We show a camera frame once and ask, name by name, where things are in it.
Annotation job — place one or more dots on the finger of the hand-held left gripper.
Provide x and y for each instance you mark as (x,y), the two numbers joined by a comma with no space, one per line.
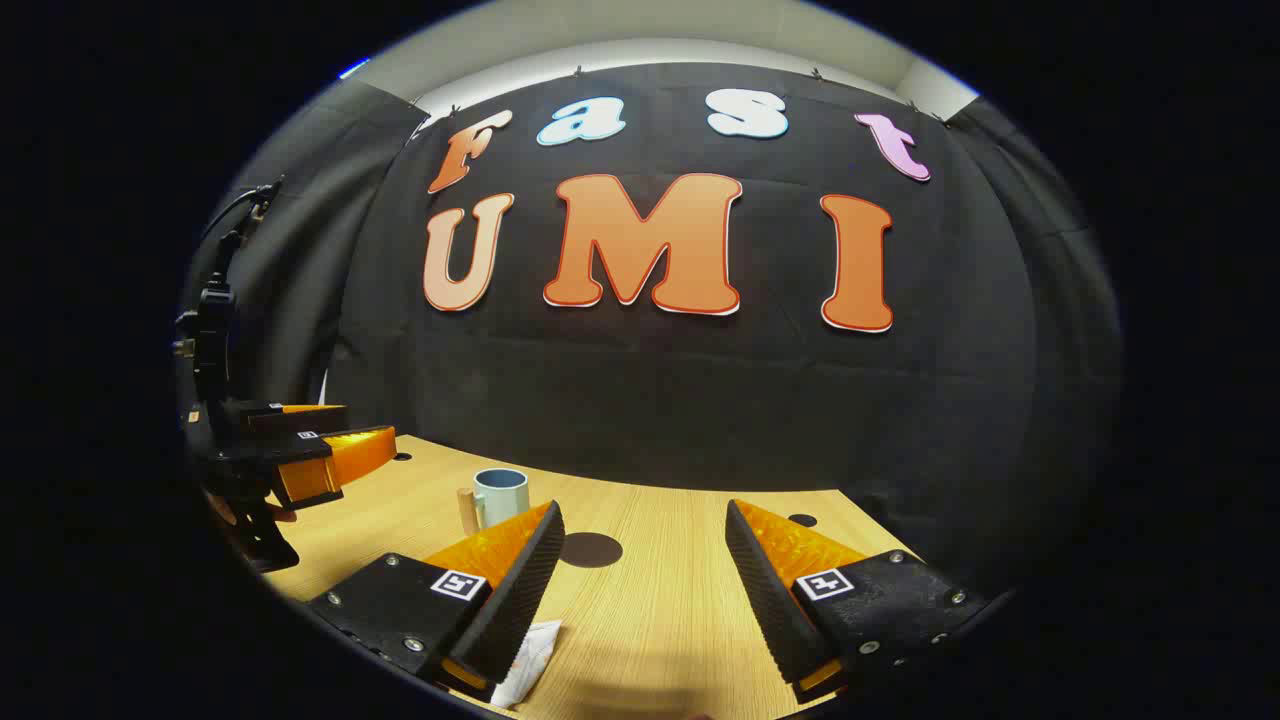
(300,452)
(260,412)

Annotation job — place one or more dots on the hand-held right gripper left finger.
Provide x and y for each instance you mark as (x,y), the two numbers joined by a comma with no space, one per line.
(520,590)

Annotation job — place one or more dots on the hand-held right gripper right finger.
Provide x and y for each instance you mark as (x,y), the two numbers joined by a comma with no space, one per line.
(765,590)

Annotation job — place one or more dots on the white toothpaste tube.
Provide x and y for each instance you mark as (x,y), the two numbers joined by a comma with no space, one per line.
(530,655)

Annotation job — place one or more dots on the round dark brown coaster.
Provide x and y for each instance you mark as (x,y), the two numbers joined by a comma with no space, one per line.
(595,550)

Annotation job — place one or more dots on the wooden desktop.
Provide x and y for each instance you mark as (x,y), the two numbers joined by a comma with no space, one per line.
(660,600)

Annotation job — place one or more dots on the black backdrop cloth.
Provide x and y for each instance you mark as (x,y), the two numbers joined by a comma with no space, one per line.
(700,400)

